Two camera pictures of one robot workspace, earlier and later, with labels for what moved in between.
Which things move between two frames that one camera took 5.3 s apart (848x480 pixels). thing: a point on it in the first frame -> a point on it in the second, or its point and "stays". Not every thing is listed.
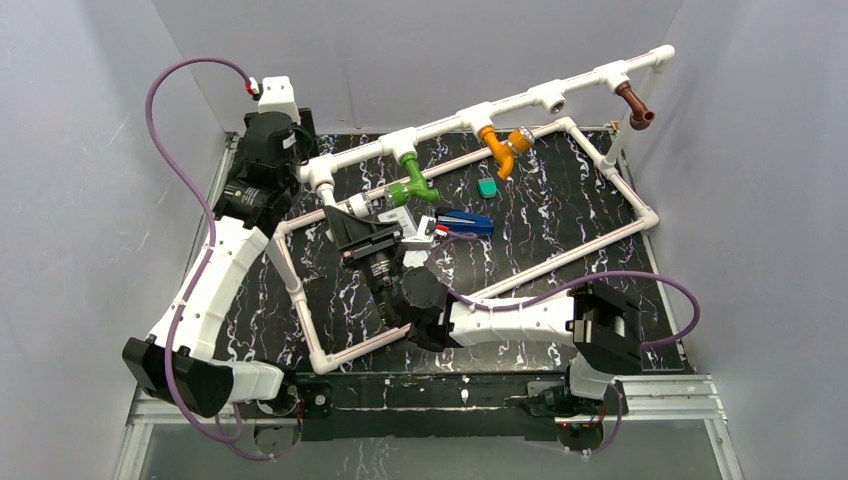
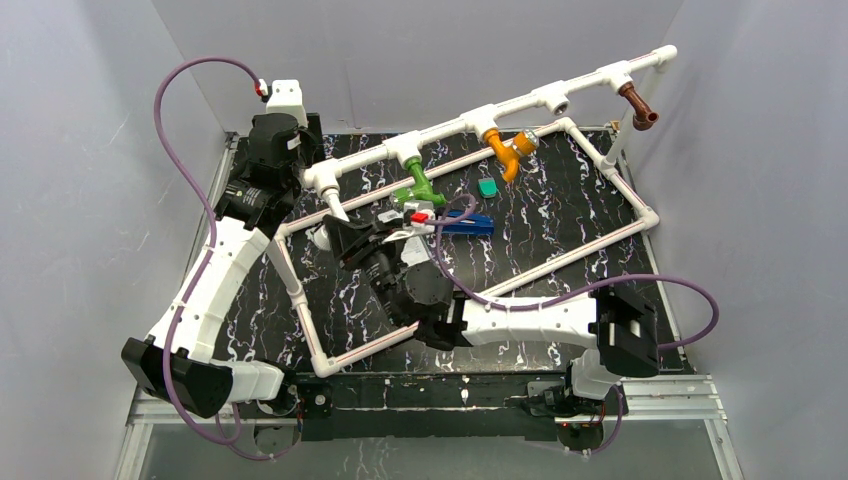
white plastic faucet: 358,205 -> 317,233
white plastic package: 402,216 -> 414,250
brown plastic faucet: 641,117 stays
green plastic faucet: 399,194 stays
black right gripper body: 374,249 stays
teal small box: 487,187 stays
